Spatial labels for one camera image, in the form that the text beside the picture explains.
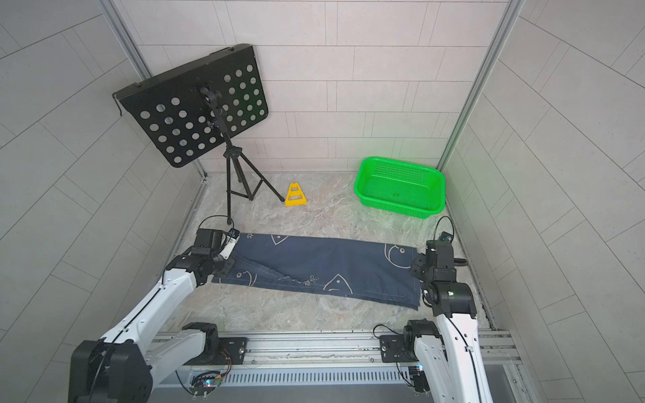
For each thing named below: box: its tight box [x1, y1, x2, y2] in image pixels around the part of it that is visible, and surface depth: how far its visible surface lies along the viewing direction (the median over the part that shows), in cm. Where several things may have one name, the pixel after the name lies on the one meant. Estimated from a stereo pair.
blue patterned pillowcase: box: [211, 232, 423, 309], surface depth 87 cm
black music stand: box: [111, 43, 286, 226], surface depth 77 cm
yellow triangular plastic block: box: [284, 182, 308, 208], surface depth 110 cm
